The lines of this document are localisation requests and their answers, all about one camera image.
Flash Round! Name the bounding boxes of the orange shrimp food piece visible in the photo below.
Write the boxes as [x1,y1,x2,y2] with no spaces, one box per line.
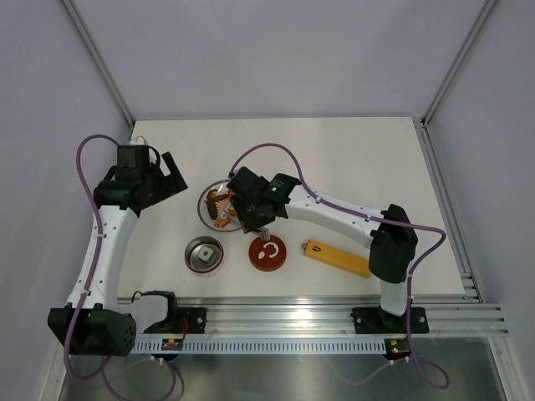
[214,218,232,228]

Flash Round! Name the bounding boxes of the red round lunch box lid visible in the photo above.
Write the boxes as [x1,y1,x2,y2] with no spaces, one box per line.
[248,235,288,272]

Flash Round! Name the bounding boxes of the sushi roll piece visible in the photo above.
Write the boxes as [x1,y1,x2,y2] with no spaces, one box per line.
[197,246,213,262]

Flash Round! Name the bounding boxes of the metal tongs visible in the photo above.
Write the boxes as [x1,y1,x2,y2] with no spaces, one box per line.
[257,227,270,241]

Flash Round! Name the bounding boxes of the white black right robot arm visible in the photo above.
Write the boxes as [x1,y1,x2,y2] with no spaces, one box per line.
[227,167,418,333]

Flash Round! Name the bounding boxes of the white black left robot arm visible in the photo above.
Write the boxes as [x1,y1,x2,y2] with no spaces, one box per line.
[48,145,187,357]

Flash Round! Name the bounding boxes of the round steel lunch box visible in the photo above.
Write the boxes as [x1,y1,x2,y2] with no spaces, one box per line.
[184,236,224,276]

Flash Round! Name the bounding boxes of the round food plate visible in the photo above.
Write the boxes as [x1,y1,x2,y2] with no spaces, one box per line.
[197,180,242,232]

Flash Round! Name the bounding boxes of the brown food piece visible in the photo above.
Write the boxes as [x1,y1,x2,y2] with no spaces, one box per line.
[206,189,222,220]

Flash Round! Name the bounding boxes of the yellow cutlery case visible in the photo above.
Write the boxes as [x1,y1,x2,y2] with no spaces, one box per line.
[302,239,371,278]

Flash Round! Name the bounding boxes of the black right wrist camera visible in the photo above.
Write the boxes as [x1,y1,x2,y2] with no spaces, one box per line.
[227,166,269,201]

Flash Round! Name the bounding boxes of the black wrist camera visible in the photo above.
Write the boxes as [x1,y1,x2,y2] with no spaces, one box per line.
[227,166,269,201]
[116,145,150,169]

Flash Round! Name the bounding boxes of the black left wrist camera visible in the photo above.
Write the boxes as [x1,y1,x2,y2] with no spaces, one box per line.
[116,145,150,169]

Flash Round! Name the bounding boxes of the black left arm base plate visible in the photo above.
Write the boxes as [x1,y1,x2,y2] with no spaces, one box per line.
[143,307,207,335]

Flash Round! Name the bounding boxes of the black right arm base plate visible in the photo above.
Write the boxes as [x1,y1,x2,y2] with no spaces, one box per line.
[350,307,430,334]

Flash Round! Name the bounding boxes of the white slotted cable duct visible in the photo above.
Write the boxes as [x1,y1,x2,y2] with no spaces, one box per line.
[131,338,386,355]

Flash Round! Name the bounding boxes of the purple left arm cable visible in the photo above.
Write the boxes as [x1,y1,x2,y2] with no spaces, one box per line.
[61,134,186,398]

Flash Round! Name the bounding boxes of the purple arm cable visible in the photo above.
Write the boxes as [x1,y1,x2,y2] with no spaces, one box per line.
[228,142,452,393]
[61,134,186,398]

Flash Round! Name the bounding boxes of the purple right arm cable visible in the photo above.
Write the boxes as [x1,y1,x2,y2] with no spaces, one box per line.
[228,142,452,393]

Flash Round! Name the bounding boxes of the aluminium frame post right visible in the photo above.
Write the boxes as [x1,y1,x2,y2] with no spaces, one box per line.
[420,0,501,129]

